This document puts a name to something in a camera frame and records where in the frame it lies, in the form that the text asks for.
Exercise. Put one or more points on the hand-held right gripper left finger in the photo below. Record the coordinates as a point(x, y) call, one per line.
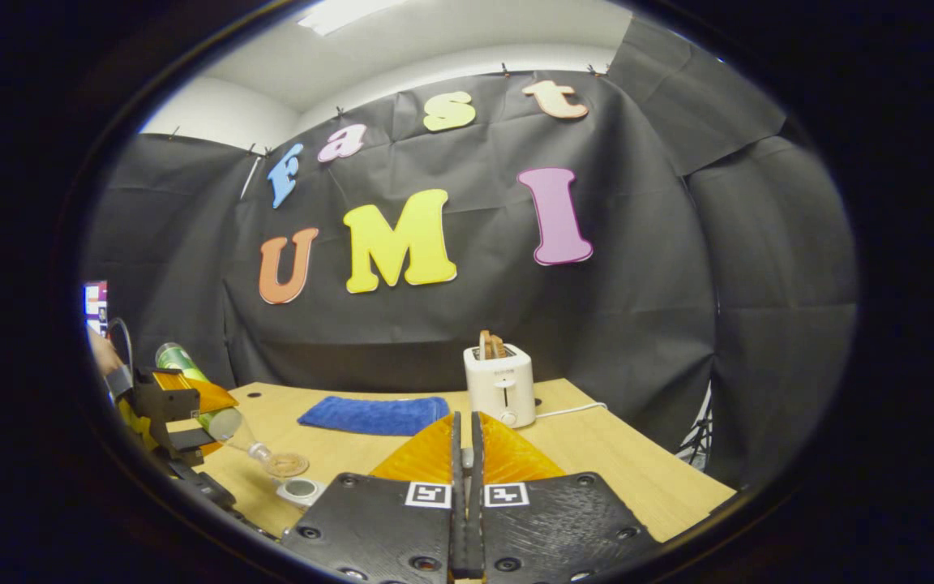
point(370, 527)

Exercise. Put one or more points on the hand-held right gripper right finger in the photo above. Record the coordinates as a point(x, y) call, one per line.
point(556, 527)

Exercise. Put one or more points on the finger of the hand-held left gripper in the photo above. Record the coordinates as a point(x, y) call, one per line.
point(171, 397)
point(190, 440)

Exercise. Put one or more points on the green label water bottle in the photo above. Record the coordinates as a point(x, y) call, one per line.
point(220, 422)

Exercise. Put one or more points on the white teacup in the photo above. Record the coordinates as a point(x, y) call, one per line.
point(301, 489)

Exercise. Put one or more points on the round brown coaster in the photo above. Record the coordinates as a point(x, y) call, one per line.
point(289, 465)

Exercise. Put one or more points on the white teacup lid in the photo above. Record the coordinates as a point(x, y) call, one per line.
point(467, 458)

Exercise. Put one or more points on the blue towel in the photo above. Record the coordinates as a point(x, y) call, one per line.
point(378, 415)

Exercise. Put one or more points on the computer monitor screen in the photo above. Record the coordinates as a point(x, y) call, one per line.
point(96, 307)

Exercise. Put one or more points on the white toaster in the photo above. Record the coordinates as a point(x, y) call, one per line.
point(503, 389)

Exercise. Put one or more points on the metal stand legs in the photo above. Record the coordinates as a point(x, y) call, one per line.
point(698, 442)

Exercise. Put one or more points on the toasted bread slice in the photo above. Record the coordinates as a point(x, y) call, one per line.
point(491, 345)

